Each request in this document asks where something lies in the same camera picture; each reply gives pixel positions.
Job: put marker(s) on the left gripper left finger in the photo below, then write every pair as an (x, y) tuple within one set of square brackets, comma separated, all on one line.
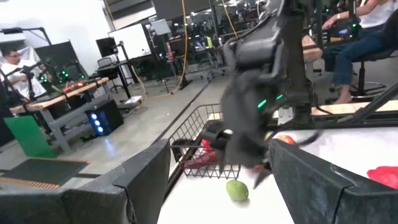
[(93, 202)]

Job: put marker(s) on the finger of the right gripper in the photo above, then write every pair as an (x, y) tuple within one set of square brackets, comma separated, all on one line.
[(262, 175), (217, 138)]

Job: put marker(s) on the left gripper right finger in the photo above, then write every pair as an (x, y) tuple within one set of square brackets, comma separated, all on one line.
[(326, 199)]

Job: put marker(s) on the long dark red vegetable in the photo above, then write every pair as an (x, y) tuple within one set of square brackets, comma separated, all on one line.
[(199, 159)]

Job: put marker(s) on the green lime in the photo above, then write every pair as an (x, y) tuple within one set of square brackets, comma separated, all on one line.
[(237, 189)]

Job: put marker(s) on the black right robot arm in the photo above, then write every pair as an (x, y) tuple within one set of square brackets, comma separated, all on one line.
[(258, 49)]

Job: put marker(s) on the black rubber floor mat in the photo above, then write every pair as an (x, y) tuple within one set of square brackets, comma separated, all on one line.
[(43, 171)]

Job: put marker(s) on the black computer tower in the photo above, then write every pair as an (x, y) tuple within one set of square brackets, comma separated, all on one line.
[(104, 121)]

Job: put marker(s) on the green board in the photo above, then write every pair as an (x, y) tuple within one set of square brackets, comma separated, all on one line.
[(29, 135)]

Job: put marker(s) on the wooden work table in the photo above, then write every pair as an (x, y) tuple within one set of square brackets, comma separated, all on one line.
[(59, 97)]

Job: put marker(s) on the black office chair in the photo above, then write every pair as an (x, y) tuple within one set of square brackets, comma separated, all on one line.
[(361, 77)]

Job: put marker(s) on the white whiteboard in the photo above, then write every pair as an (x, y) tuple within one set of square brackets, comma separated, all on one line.
[(130, 40)]

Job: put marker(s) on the person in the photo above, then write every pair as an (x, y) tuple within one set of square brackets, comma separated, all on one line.
[(357, 46), (18, 81)]

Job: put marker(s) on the black background monitor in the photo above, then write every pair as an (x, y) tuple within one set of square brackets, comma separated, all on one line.
[(105, 46)]

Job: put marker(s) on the black aluminium table frame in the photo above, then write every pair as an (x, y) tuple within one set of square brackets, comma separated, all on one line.
[(367, 120)]

